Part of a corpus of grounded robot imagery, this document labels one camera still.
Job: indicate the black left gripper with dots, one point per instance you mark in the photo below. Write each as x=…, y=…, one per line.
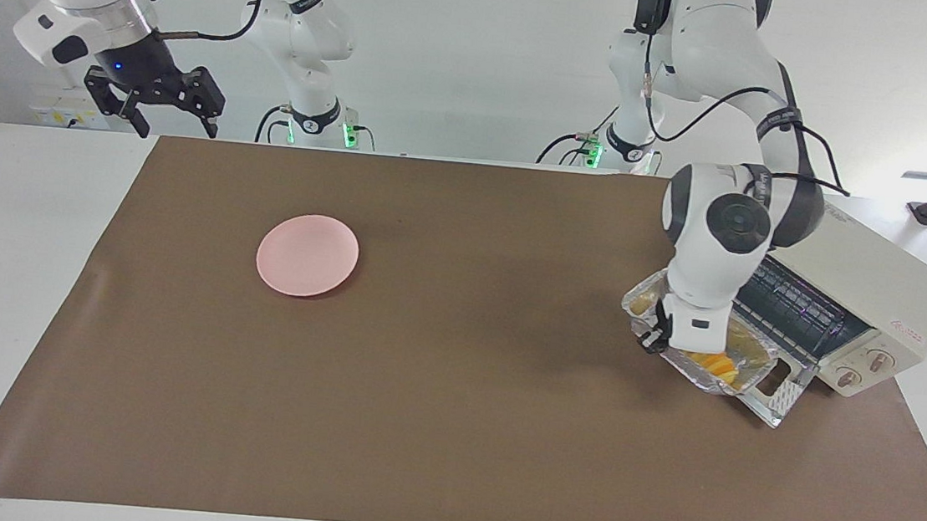
x=665, y=316

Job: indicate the brown table mat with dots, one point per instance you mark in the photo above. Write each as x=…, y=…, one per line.
x=457, y=428

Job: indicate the aluminium foil tray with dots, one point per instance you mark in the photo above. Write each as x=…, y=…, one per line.
x=640, y=301

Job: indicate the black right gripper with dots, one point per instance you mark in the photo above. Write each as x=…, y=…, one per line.
x=149, y=69

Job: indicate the white wall socket box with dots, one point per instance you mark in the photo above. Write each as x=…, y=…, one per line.
x=48, y=113

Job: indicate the yellow sliced bread loaf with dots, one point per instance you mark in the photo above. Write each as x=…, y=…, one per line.
x=718, y=367

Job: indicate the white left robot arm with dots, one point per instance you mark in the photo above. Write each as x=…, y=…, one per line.
x=715, y=257

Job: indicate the cream oven knob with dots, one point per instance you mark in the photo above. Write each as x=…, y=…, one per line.
x=847, y=378
x=881, y=361

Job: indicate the pink round plate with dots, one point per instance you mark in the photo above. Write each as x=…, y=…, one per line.
x=309, y=255

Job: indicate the green lit connector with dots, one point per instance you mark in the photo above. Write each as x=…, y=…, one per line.
x=593, y=154
x=349, y=135

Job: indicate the glass oven door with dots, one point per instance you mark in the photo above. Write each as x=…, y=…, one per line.
x=792, y=394

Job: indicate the cream toaster oven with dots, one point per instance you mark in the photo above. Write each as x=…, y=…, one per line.
x=874, y=271

